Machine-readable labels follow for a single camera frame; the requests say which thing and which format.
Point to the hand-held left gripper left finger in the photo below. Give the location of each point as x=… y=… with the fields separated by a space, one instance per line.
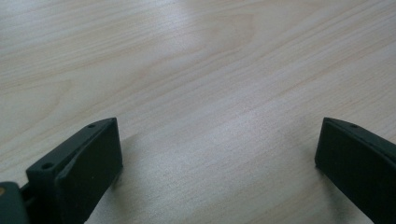
x=84 y=174

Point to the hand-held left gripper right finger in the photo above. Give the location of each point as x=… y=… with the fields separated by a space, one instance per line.
x=358 y=168

